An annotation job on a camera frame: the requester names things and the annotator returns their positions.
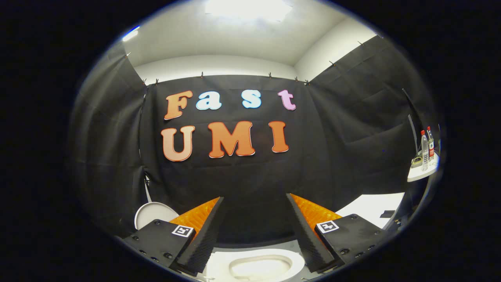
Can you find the white drawer cabinet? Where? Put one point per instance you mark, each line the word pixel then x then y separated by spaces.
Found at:
pixel 372 205

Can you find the red label bottle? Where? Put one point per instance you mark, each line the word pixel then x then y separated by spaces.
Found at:
pixel 431 147

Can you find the clear bottle red cap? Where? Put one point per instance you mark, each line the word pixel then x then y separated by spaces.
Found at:
pixel 424 152

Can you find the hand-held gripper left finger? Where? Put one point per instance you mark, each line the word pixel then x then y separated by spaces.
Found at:
pixel 207 239

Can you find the white side table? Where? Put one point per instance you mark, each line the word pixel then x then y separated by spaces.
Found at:
pixel 420 174

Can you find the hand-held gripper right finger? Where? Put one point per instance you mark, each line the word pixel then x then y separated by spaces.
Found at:
pixel 307 239

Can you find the ceiling light panel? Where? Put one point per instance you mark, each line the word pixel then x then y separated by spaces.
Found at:
pixel 246 8

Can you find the black backdrop cloth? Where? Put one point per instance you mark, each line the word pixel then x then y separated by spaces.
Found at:
pixel 242 184

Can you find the white pole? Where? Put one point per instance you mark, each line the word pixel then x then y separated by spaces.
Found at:
pixel 148 192

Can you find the small greenish object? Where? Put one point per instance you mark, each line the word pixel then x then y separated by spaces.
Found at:
pixel 416 161

